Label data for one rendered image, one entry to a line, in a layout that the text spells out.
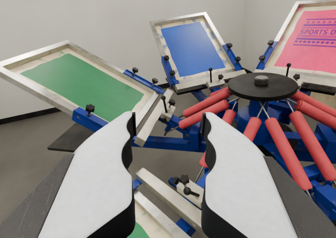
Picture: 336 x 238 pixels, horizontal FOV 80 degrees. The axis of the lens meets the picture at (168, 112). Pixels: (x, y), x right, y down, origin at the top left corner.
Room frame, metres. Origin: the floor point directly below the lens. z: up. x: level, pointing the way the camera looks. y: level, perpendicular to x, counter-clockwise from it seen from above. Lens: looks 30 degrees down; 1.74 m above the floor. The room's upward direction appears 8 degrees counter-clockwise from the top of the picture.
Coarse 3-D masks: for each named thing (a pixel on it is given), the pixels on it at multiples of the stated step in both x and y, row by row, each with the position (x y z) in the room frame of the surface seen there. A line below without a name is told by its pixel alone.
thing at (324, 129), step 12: (228, 108) 1.19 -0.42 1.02; (276, 108) 1.10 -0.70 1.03; (288, 108) 1.05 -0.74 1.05; (288, 120) 1.04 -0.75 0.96; (192, 132) 0.94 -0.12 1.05; (288, 132) 0.85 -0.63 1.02; (324, 132) 0.78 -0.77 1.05; (192, 144) 0.93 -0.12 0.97; (264, 144) 0.79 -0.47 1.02; (300, 144) 0.79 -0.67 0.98; (324, 144) 0.73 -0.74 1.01; (276, 156) 0.69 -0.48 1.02; (204, 168) 0.66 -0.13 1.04; (312, 168) 0.57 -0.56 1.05; (324, 180) 0.52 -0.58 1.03
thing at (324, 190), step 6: (324, 186) 0.49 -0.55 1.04; (330, 186) 0.48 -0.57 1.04; (318, 192) 0.47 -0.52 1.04; (324, 192) 0.46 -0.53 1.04; (330, 192) 0.46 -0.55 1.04; (318, 198) 0.46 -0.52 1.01; (324, 198) 0.45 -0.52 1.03; (330, 198) 0.44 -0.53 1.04; (324, 204) 0.44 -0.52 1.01; (330, 204) 0.42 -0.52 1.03; (330, 210) 0.41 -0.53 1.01
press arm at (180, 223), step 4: (200, 208) 0.55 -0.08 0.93; (180, 220) 0.51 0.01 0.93; (184, 220) 0.51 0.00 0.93; (176, 224) 0.49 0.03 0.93; (180, 224) 0.49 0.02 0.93; (184, 224) 0.49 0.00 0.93; (188, 224) 0.49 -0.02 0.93; (184, 228) 0.47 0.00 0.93; (188, 228) 0.47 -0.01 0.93; (192, 228) 0.48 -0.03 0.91; (188, 232) 0.46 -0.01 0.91; (192, 232) 0.48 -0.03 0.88
